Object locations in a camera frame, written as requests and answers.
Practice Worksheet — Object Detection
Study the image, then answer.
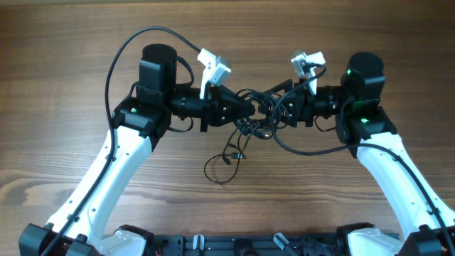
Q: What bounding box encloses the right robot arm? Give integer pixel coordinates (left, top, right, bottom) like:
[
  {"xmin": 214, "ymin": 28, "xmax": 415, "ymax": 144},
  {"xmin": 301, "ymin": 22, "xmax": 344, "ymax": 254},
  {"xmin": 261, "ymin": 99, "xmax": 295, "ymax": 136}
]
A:
[{"xmin": 267, "ymin": 51, "xmax": 454, "ymax": 255}]

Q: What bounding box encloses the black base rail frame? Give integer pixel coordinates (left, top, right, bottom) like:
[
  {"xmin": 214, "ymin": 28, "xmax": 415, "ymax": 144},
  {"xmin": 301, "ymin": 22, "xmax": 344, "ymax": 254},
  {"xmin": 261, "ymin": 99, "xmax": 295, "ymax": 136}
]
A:
[{"xmin": 144, "ymin": 233, "xmax": 345, "ymax": 256}]

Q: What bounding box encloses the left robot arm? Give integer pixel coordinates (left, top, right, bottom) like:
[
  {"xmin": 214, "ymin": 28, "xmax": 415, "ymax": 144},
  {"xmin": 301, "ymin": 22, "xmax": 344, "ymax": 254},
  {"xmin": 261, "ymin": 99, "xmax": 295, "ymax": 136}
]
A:
[{"xmin": 18, "ymin": 44, "xmax": 255, "ymax": 255}]

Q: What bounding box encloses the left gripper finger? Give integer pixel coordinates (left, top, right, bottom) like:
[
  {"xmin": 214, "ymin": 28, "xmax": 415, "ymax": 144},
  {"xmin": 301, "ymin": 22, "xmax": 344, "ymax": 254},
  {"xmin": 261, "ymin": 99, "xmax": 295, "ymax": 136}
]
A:
[
  {"xmin": 219, "ymin": 108, "xmax": 255, "ymax": 125},
  {"xmin": 220, "ymin": 87, "xmax": 255, "ymax": 112}
]

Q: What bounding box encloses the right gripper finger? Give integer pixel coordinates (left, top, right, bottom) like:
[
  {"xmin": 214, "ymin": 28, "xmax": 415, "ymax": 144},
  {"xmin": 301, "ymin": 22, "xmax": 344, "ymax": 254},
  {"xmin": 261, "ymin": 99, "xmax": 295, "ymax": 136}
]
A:
[
  {"xmin": 264, "ymin": 79, "xmax": 295, "ymax": 98},
  {"xmin": 258, "ymin": 100, "xmax": 289, "ymax": 117}
]

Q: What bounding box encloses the right camera black cable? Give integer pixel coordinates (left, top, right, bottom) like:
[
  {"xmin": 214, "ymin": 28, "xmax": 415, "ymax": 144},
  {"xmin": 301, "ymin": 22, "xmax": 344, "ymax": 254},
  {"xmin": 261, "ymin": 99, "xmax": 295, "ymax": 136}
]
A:
[{"xmin": 269, "ymin": 63, "xmax": 449, "ymax": 250}]

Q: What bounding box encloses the left camera black cable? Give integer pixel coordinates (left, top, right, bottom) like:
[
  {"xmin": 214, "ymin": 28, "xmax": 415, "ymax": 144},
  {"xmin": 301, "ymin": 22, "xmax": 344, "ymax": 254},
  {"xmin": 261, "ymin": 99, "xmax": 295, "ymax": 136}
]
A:
[{"xmin": 41, "ymin": 26, "xmax": 202, "ymax": 256}]

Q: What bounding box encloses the camera black cable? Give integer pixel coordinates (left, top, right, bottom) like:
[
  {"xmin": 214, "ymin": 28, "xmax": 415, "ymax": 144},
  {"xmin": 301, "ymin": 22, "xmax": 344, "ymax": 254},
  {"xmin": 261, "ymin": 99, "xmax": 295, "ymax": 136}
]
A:
[
  {"xmin": 269, "ymin": 63, "xmax": 449, "ymax": 250},
  {"xmin": 41, "ymin": 26, "xmax": 202, "ymax": 256}
]

